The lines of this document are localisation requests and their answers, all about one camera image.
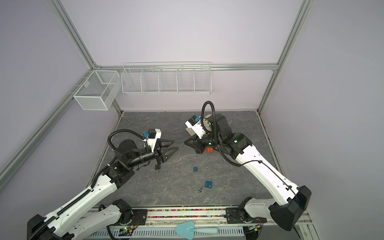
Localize teal trowel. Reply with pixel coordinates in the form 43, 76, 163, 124
176, 221, 219, 240

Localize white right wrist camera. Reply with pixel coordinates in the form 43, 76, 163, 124
185, 115, 207, 139

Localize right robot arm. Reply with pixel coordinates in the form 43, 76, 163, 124
185, 101, 312, 231

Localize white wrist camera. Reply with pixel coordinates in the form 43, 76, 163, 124
144, 129, 162, 152
185, 115, 207, 139

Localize cream work glove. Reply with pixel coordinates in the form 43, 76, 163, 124
186, 128, 195, 136

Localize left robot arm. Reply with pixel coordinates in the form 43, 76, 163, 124
27, 129, 179, 240

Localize large blue padlock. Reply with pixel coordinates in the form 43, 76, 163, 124
205, 177, 213, 189

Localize white mesh box basket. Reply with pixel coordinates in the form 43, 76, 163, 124
74, 70, 122, 111

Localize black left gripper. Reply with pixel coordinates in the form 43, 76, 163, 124
127, 138, 178, 168

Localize white wire shelf basket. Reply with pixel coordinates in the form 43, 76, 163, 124
121, 62, 212, 95

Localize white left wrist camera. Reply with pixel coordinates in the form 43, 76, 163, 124
144, 129, 162, 152

